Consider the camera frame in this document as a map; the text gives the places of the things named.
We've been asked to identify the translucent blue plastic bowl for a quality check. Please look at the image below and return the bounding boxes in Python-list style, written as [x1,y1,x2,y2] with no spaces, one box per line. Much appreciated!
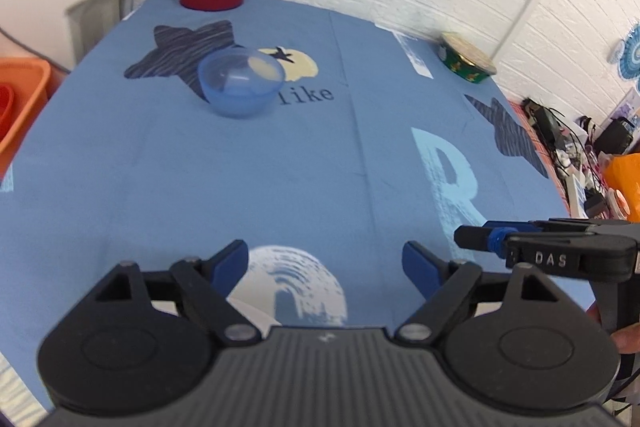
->
[198,48,285,118]

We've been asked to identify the orange plastic basin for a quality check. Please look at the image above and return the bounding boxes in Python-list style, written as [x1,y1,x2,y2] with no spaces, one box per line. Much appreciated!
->
[1,57,51,176]

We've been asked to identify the blue printed tablecloth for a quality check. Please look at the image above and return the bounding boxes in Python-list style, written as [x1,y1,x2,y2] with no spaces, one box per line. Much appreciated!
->
[1,0,566,404]

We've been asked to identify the person's right hand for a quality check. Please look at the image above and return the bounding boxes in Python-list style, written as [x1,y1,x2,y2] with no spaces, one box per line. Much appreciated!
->
[586,303,640,355]

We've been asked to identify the white plate with blue rim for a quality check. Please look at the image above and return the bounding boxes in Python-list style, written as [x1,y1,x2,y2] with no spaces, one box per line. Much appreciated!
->
[152,297,281,337]

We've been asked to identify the orange bag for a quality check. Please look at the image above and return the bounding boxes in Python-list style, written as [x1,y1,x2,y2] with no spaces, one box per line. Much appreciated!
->
[604,153,640,222]

